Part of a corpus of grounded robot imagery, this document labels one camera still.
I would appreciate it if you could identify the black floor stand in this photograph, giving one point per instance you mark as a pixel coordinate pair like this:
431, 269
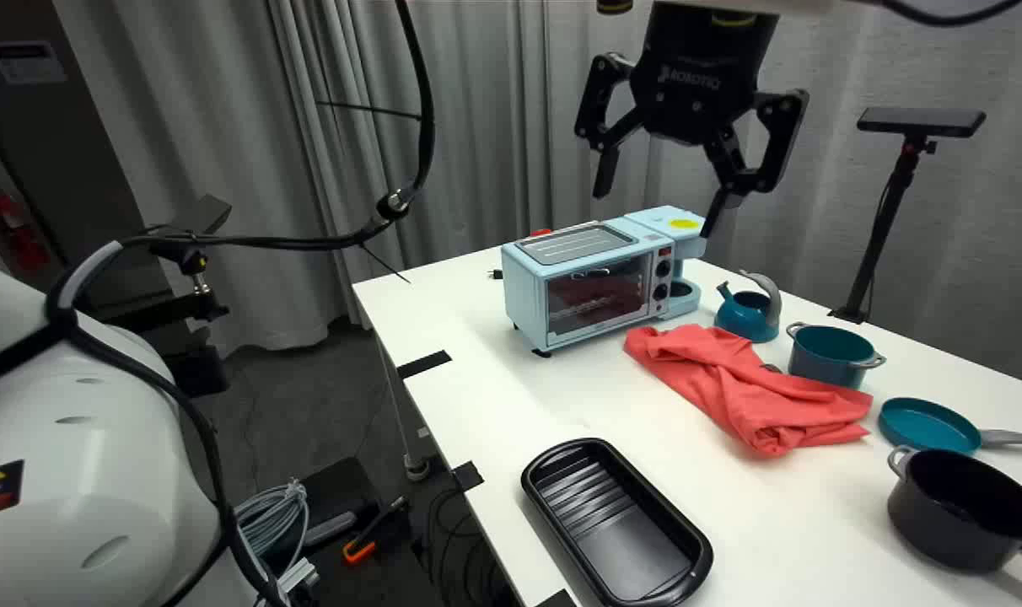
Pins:
189, 213

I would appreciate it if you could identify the black camera bar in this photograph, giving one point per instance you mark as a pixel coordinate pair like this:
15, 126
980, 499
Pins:
920, 121

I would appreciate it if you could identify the black ridged baking tray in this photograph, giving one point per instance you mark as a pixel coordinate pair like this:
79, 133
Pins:
614, 525

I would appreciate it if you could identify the teal toy pot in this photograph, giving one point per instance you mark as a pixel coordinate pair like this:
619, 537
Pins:
830, 357

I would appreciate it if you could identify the coral long sleeve shirt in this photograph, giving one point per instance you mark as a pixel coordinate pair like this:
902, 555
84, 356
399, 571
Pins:
758, 392

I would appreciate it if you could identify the light blue toy oven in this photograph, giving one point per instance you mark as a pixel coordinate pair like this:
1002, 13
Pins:
578, 292

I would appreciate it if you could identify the black tripod stand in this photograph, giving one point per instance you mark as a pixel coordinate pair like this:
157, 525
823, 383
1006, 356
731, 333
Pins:
885, 223

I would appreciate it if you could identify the black floor box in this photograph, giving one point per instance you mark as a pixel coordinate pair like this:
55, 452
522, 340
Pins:
334, 492

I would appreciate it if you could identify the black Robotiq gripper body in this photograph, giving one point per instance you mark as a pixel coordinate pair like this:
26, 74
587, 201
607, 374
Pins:
696, 69

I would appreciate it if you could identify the red fire extinguisher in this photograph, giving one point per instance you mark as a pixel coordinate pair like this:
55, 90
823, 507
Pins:
3, 223

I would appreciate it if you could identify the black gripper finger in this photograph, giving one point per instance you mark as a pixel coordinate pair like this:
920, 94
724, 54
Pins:
784, 137
606, 101

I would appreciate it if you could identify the metal table leg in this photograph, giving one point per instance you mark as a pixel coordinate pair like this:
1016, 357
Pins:
416, 444

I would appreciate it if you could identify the teal toy frying pan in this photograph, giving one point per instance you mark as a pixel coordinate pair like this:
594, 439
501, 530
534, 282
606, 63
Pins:
925, 427

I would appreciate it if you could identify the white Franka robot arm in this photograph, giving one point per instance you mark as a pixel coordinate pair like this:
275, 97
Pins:
71, 473

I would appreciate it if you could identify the black tape strip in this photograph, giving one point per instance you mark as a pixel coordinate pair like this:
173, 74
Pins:
422, 363
465, 476

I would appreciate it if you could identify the dark grey cooking pot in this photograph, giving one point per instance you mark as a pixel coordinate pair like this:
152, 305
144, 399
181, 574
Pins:
959, 511

